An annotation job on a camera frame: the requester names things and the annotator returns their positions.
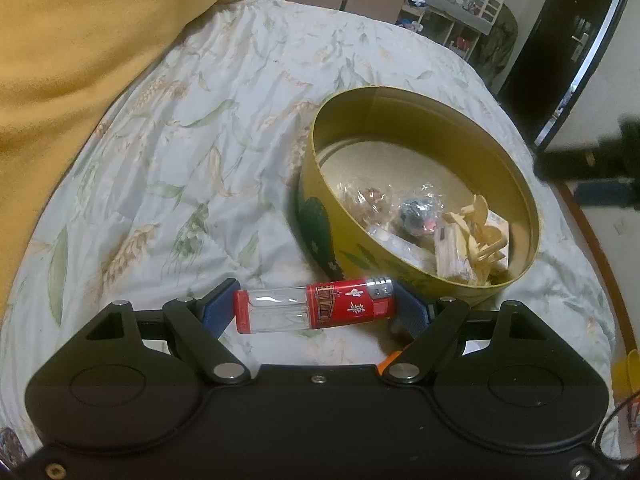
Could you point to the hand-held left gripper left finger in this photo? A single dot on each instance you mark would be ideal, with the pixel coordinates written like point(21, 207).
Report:
point(216, 310)

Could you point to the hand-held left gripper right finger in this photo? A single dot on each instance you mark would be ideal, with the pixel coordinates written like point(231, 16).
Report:
point(414, 312)

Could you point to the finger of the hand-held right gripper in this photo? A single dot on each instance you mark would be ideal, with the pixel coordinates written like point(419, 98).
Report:
point(580, 165)
point(607, 195)

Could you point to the orange tube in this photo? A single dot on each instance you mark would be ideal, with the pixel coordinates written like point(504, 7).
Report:
point(387, 362)

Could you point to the small white box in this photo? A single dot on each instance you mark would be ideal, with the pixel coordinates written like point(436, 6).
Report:
point(400, 249)

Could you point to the red lighter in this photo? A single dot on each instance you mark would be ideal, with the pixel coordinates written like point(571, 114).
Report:
point(330, 306)

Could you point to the pack of wooden cutlery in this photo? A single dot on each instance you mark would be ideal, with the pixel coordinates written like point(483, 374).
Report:
point(475, 245)

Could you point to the clear packet with brown snack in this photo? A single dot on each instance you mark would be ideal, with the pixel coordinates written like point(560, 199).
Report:
point(370, 201)

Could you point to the round yellow tin container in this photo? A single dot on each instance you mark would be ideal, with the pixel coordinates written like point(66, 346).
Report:
point(320, 220)

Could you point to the dark door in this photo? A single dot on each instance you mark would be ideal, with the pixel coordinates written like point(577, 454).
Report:
point(560, 35)

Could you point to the green jacket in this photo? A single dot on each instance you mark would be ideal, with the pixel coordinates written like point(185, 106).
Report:
point(500, 45)

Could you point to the floral bed sheet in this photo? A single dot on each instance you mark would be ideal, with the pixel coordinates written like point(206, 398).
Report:
point(200, 160)

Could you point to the yellow object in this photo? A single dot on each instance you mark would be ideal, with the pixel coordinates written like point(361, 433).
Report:
point(627, 375)

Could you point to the cluttered white shelf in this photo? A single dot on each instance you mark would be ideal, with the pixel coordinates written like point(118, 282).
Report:
point(450, 5)

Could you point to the dark patterned cloth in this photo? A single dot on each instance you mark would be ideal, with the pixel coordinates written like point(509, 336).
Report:
point(10, 445)

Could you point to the yellow blanket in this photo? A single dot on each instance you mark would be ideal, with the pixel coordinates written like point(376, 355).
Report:
point(75, 85)

